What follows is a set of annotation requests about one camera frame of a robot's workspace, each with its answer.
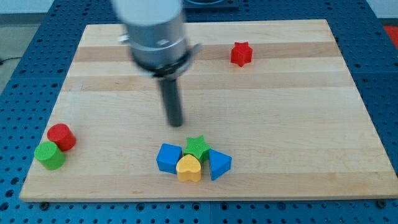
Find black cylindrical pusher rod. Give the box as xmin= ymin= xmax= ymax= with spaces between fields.
xmin=158 ymin=78 xmax=183 ymax=127

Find red star block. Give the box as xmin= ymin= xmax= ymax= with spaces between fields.
xmin=230 ymin=42 xmax=253 ymax=67

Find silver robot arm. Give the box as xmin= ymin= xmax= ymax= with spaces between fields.
xmin=111 ymin=0 xmax=200 ymax=127

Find green star block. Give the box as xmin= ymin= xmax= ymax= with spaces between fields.
xmin=183 ymin=135 xmax=211 ymax=164

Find blue cube block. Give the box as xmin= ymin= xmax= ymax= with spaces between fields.
xmin=156 ymin=143 xmax=182 ymax=174

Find yellow heart block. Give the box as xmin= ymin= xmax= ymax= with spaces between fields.
xmin=176 ymin=154 xmax=201 ymax=182

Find blue triangle block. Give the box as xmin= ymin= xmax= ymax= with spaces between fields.
xmin=209 ymin=149 xmax=232 ymax=181

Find red cylinder block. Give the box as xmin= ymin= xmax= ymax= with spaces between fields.
xmin=47 ymin=123 xmax=76 ymax=151

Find green cylinder block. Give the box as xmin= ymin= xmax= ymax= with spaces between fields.
xmin=34 ymin=141 xmax=65 ymax=170

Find blue perforated table plate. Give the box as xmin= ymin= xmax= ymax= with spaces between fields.
xmin=1 ymin=0 xmax=397 ymax=223

